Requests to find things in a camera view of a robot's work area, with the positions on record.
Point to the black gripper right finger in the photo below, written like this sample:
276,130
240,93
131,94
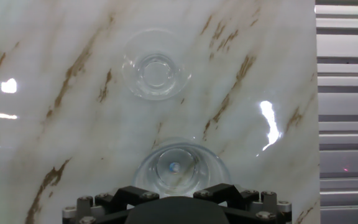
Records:
238,199

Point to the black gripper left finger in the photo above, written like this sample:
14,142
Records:
117,199

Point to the white marble pattern board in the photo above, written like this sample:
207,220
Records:
73,140

